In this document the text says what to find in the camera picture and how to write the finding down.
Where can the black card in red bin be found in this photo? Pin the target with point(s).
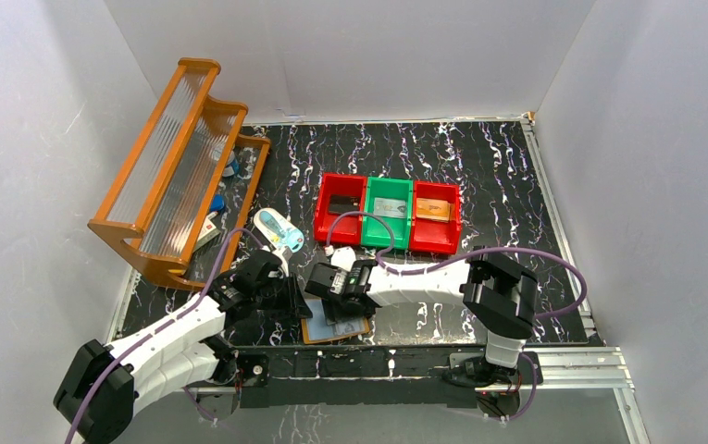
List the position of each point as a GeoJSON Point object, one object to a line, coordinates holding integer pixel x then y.
{"type": "Point", "coordinates": [340, 204]}

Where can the blue white bottle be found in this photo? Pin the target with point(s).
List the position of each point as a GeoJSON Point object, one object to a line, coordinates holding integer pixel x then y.
{"type": "Point", "coordinates": [231, 165]}

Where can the red plastic bin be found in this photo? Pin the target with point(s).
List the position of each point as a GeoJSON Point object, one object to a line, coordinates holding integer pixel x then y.
{"type": "Point", "coordinates": [436, 221]}
{"type": "Point", "coordinates": [339, 194]}

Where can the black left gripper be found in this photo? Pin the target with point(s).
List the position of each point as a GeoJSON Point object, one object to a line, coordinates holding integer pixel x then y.
{"type": "Point", "coordinates": [291, 295]}

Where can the gold credit card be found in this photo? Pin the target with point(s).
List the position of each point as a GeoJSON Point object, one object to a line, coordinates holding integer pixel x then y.
{"type": "Point", "coordinates": [433, 209]}

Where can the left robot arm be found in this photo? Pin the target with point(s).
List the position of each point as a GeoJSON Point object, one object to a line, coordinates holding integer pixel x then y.
{"type": "Point", "coordinates": [106, 385]}

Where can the red plastic bin left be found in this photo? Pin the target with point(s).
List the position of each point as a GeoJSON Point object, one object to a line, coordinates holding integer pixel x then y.
{"type": "Point", "coordinates": [339, 194]}

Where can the green plastic bin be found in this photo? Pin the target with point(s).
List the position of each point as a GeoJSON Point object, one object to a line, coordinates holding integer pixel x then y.
{"type": "Point", "coordinates": [374, 234]}

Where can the orange wooden shelf rack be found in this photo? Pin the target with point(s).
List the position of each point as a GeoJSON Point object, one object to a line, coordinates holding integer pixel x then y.
{"type": "Point", "coordinates": [157, 204]}

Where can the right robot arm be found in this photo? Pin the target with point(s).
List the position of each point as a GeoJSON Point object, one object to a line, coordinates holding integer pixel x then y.
{"type": "Point", "coordinates": [496, 289]}

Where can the red plastic bin right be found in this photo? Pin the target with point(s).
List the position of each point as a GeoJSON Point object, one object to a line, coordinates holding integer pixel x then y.
{"type": "Point", "coordinates": [436, 221]}

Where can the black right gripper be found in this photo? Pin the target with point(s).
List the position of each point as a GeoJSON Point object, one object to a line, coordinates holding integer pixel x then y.
{"type": "Point", "coordinates": [335, 312]}

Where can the blue cap container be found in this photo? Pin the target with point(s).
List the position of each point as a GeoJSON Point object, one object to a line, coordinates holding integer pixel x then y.
{"type": "Point", "coordinates": [217, 204]}

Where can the orange leather card holder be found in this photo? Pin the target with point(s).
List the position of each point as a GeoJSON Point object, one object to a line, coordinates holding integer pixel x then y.
{"type": "Point", "coordinates": [318, 329]}

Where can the aluminium frame rail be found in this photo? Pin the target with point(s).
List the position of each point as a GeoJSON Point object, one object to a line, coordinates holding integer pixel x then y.
{"type": "Point", "coordinates": [414, 352]}

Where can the white blue tube package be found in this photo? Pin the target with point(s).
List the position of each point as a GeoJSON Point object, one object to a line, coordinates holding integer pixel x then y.
{"type": "Point", "coordinates": [278, 230]}

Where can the white green small box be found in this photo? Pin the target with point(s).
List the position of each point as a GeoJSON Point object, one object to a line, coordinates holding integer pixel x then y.
{"type": "Point", "coordinates": [208, 232]}

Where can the white credit card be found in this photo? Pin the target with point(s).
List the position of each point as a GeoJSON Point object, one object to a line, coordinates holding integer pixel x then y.
{"type": "Point", "coordinates": [388, 207]}

